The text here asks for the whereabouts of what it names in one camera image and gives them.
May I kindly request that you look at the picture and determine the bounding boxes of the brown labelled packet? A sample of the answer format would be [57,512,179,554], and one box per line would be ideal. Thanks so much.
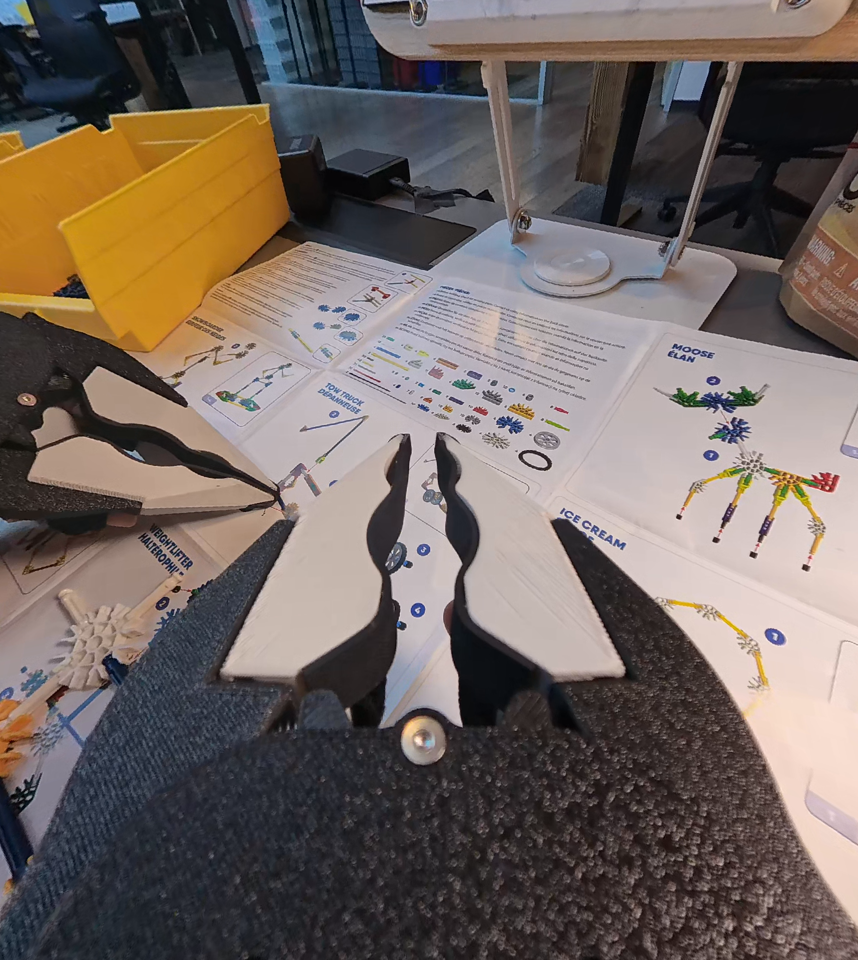
[780,60,858,369]

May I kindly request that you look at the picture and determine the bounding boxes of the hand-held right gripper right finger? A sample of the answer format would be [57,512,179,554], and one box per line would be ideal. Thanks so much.
[435,432,627,727]

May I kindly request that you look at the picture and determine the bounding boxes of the black office chair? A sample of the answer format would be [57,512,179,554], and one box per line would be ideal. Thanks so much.
[657,60,858,260]
[0,0,141,140]

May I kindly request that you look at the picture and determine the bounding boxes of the red and blue panels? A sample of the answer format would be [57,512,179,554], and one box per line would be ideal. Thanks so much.
[391,60,475,95]

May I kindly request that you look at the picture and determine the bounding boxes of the black power adapter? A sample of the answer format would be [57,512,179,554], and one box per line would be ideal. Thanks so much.
[326,148,411,200]

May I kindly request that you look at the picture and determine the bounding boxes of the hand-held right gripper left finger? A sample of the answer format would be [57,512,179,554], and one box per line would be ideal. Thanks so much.
[219,433,413,727]

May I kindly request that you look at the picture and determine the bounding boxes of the black box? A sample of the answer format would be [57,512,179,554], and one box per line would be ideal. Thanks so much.
[279,135,328,222]

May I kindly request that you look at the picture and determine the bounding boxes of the white snowflake connector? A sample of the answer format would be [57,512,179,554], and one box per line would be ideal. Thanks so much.
[54,603,148,687]

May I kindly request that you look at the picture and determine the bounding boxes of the large yellow plastic bin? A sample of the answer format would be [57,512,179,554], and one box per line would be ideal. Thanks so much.
[0,105,291,352]

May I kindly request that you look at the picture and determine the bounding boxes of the wooden beam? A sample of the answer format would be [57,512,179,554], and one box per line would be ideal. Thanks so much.
[579,60,634,189]

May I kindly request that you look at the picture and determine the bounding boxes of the grey drawer cabinet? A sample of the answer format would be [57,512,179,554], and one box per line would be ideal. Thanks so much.
[264,0,370,84]

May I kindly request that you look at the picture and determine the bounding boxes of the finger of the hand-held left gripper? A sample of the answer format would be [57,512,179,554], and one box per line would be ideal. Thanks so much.
[26,433,281,519]
[78,364,281,498]

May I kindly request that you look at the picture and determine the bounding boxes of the black cable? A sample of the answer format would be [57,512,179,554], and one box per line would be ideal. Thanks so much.
[387,176,493,215]

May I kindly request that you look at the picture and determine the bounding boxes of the white printed instruction sheet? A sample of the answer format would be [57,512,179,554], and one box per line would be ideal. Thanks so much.
[0,240,858,901]

